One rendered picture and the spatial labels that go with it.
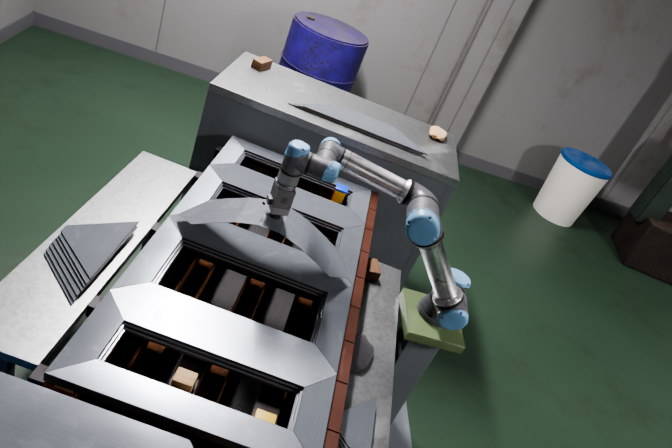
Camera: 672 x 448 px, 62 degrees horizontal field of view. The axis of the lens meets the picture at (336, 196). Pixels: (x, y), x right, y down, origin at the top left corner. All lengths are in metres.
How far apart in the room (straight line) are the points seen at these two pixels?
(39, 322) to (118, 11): 3.99
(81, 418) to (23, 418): 0.12
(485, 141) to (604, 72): 1.24
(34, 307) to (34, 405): 0.42
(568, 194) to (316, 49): 2.68
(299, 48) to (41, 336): 3.25
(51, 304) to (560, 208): 4.61
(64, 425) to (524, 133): 5.07
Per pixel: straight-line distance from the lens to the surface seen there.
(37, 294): 1.95
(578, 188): 5.53
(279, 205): 1.95
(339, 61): 4.50
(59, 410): 1.57
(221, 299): 2.31
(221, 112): 2.82
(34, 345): 1.82
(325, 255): 2.06
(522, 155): 6.01
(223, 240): 2.12
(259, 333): 1.82
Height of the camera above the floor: 2.14
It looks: 30 degrees down
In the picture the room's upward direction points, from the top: 23 degrees clockwise
